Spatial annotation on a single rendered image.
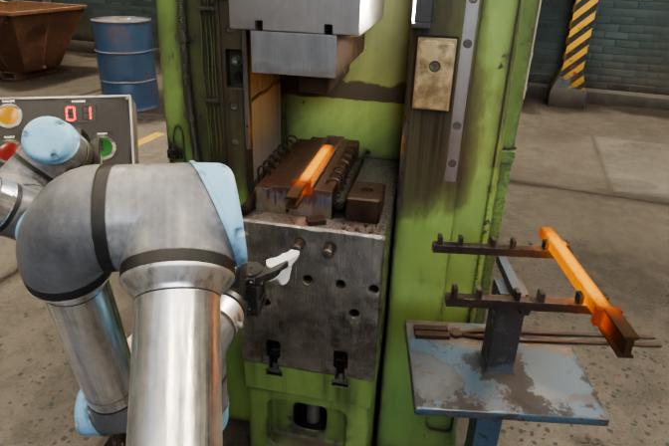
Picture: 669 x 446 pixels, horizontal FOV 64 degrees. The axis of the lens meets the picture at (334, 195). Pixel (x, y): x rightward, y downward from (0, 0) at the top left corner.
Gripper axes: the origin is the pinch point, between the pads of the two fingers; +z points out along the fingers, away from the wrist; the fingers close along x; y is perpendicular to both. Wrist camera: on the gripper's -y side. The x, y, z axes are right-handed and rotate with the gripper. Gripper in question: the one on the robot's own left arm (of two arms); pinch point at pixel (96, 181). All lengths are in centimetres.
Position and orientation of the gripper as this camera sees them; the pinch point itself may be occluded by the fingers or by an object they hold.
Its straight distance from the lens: 128.3
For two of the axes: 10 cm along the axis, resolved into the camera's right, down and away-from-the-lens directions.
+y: -0.9, -9.9, 0.9
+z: -2.2, 1.1, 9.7
